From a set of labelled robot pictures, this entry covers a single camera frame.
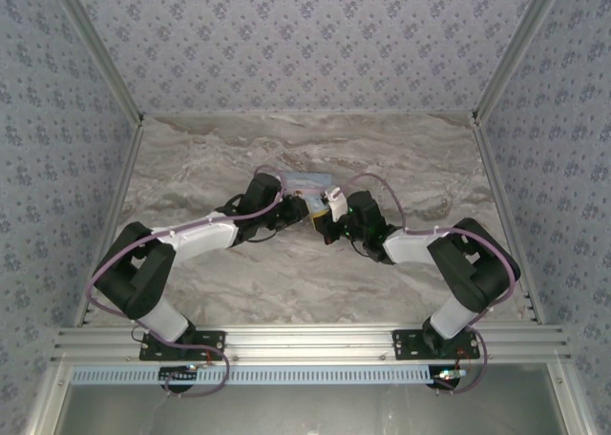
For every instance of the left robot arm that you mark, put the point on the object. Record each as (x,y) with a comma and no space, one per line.
(200,237)

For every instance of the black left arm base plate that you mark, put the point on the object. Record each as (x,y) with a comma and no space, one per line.
(218,337)

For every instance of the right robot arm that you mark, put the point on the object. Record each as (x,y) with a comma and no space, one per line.
(410,249)

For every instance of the black adapter board with LED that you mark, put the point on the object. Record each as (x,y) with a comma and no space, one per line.
(179,374)
(448,375)

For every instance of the grey metal panel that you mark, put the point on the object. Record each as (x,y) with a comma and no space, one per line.
(305,411)

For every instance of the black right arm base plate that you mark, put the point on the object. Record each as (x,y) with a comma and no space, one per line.
(406,346)

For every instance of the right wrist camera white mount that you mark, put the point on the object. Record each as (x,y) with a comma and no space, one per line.
(335,203)

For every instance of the aluminium lower frame post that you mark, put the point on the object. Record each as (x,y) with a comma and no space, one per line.
(568,406)
(45,406)

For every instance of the light blue cartoon tin box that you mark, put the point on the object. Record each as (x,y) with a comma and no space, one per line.
(305,181)

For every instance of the aluminium corner post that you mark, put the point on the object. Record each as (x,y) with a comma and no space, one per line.
(516,48)
(98,48)

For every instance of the wide aluminium base rail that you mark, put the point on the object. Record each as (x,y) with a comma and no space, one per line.
(305,344)

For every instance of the aluminium side rail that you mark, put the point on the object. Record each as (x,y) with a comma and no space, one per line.
(125,168)
(491,168)

